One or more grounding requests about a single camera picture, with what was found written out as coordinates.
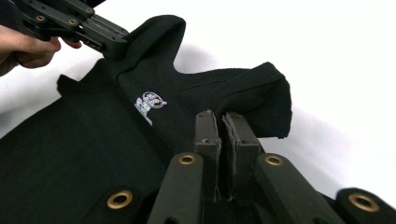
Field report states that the white table board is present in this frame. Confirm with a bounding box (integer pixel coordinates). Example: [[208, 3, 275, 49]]
[[0, 0, 396, 210]]

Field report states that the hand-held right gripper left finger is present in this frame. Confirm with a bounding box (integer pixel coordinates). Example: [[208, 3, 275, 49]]
[[194, 109, 222, 200]]

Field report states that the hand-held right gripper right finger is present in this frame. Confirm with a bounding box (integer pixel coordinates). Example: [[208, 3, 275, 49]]
[[221, 111, 262, 200]]

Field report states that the black tank top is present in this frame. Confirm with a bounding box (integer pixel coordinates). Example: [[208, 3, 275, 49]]
[[0, 13, 293, 224]]

